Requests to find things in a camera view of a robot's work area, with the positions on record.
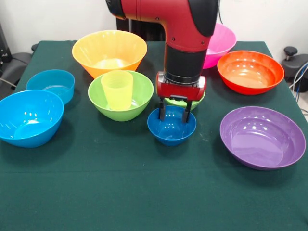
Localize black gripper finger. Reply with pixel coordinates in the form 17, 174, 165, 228
157, 97, 167, 121
181, 100, 193, 124

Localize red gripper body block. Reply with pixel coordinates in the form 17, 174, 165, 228
155, 71, 207, 102

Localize small green bowl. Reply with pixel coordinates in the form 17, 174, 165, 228
163, 90, 206, 111

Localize small dark blue bowl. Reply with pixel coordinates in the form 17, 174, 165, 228
147, 105, 197, 147

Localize yellow cup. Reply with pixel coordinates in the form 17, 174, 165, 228
101, 70, 134, 111

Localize purple bowl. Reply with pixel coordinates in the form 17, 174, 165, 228
219, 106, 307, 171

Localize large green bowl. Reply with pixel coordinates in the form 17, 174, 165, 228
88, 70, 154, 122

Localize pink bowl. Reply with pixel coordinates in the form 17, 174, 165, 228
202, 23, 237, 70

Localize red bowl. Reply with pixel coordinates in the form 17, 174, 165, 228
217, 50, 285, 96

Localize orange bowl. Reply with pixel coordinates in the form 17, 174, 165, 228
72, 30, 148, 79

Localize dark green tablecloth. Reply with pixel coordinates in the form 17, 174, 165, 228
0, 40, 308, 231

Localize low ribbed blue bowl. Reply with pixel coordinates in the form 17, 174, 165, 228
26, 69, 76, 105

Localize large light blue bowl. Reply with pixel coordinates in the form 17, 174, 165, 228
0, 90, 65, 149

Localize black equipment rack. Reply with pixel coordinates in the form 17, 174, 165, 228
0, 23, 13, 64

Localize blue and white cables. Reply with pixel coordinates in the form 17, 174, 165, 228
288, 61, 308, 115

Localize grey cable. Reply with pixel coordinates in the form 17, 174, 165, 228
0, 78, 17, 88

